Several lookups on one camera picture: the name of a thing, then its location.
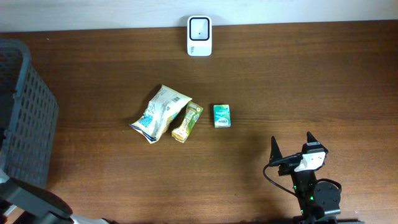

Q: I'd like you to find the green tissue pack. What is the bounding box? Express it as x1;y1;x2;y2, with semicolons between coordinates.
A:
213;105;231;128

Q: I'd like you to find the green snack stick pack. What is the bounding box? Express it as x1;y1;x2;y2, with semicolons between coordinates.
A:
172;101;203;143

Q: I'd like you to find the white chips bag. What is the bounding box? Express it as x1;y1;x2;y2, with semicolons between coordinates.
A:
129;85;192;144

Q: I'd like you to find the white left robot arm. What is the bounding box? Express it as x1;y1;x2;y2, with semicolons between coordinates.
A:
1;171;112;224

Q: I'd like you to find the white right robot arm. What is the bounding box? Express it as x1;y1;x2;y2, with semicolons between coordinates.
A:
262;132;360;224

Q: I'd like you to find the dark grey plastic basket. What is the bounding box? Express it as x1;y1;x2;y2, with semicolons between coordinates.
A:
1;39;59;189

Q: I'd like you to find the black right camera cable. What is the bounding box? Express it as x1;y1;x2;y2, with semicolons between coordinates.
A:
262;154;303;197

